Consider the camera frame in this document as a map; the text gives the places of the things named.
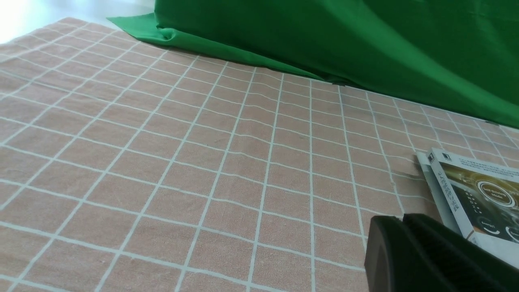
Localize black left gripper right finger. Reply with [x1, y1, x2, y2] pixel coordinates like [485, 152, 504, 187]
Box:
[403, 214, 519, 292]

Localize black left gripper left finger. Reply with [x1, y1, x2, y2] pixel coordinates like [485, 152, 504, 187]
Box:
[365, 216, 447, 292]

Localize middle white book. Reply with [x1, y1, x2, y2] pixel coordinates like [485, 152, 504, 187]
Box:
[415, 151, 461, 235]

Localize top white driving book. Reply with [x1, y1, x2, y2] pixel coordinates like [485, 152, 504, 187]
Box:
[427, 148, 519, 267]

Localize green backdrop cloth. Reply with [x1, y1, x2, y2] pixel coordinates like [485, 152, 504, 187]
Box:
[109, 0, 519, 128]

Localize pink checkered tablecloth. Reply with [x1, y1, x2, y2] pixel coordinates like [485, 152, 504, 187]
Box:
[0, 18, 518, 292]

